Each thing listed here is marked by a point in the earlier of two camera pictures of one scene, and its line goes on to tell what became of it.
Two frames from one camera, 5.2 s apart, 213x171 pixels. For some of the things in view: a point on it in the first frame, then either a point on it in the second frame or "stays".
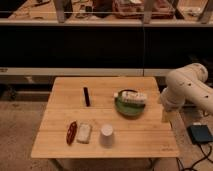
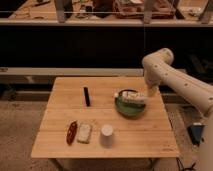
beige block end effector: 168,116 → 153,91
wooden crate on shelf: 134,9 stays
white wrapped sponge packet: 84,133 stays
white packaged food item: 130,96 stays
